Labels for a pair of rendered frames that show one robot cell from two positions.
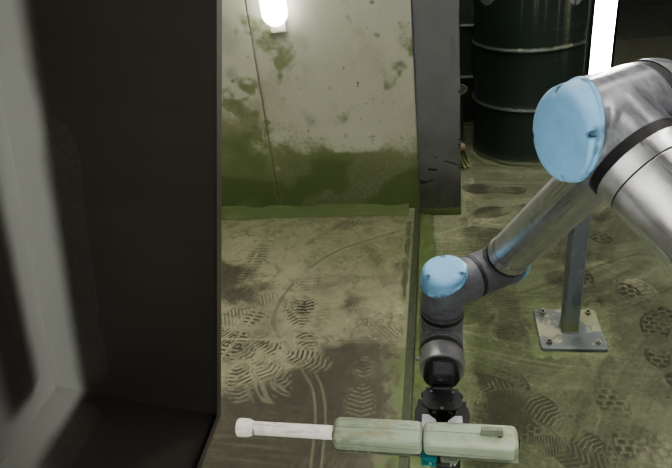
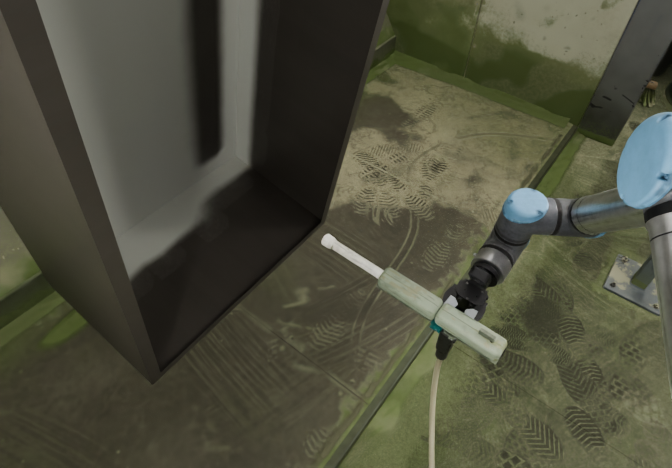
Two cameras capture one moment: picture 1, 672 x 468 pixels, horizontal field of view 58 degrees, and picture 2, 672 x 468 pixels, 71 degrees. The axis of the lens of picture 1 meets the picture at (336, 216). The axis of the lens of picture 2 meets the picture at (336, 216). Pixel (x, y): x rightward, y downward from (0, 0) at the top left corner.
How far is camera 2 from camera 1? 0.18 m
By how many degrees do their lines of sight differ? 27
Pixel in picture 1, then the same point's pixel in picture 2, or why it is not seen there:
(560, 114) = (651, 142)
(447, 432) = (456, 318)
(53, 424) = (223, 179)
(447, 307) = (514, 231)
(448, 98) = (658, 38)
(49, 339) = (237, 124)
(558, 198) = not seen: hidden behind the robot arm
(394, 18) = not seen: outside the picture
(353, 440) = (390, 287)
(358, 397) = (438, 250)
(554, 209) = not seen: hidden behind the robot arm
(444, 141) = (632, 77)
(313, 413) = (401, 245)
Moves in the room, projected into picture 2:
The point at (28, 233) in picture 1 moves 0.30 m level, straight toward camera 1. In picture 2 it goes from (238, 48) to (225, 123)
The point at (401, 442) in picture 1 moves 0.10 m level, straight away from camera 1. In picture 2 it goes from (421, 306) to (438, 275)
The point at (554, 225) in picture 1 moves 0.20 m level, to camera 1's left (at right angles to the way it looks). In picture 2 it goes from (631, 216) to (521, 182)
